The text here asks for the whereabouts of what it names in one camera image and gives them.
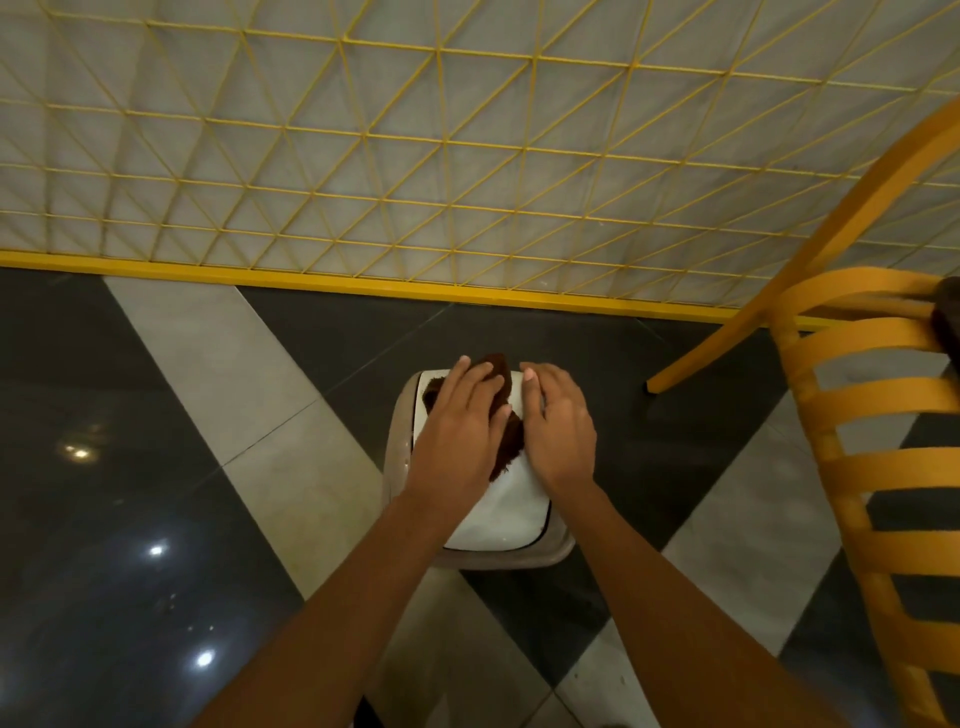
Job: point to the person's left hand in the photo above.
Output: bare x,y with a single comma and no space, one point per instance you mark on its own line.
454,450

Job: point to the person's right hand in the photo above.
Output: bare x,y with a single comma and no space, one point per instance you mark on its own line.
561,442

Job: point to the person's left middle finger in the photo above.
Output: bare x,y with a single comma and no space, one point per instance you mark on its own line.
474,388

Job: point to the person's right thumb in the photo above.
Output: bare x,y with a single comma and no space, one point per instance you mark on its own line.
531,397

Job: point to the person's left thumb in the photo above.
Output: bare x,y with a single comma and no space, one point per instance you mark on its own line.
502,429

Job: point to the dark brown cloth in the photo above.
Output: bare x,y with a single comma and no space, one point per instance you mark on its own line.
510,442

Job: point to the person's left forearm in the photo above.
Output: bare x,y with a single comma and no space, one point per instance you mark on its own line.
337,615

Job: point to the person's right forearm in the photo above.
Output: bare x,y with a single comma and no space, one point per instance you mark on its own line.
675,622

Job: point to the white bin lid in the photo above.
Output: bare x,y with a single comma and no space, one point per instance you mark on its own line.
506,514

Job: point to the beige trash bin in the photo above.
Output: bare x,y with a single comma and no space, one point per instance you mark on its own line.
396,450

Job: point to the yellow baseboard strip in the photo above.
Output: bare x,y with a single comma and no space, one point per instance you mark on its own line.
300,280

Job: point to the yellow slatted chair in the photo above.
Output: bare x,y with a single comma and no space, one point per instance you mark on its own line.
840,412

